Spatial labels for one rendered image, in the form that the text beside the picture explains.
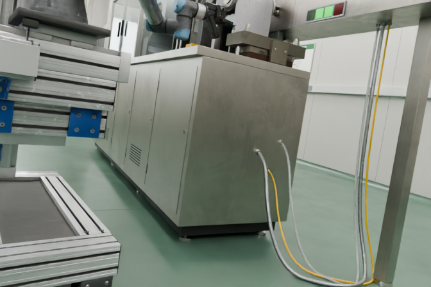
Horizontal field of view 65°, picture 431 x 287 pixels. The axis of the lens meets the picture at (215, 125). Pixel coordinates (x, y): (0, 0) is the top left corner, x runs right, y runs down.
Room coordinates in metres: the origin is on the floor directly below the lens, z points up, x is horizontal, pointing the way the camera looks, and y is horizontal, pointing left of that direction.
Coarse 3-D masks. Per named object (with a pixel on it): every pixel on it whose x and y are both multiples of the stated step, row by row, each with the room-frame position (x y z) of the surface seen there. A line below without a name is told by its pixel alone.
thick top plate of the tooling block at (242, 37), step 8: (240, 32) 1.66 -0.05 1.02; (248, 32) 1.64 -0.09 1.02; (232, 40) 1.71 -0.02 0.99; (240, 40) 1.65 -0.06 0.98; (248, 40) 1.64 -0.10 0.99; (256, 40) 1.66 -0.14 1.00; (264, 40) 1.69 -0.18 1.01; (280, 40) 1.73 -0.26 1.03; (264, 48) 1.69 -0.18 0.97; (296, 48) 1.79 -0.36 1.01; (304, 48) 1.81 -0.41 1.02; (296, 56) 1.79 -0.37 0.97; (304, 56) 1.82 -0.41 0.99
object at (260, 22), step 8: (240, 8) 1.83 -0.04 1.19; (248, 8) 1.86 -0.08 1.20; (240, 16) 1.84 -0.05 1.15; (248, 16) 1.86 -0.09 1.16; (256, 16) 1.89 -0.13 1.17; (264, 16) 1.91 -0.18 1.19; (240, 24) 1.84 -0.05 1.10; (256, 24) 1.89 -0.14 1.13; (264, 24) 1.92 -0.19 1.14; (256, 32) 1.90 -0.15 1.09; (264, 32) 1.92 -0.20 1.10
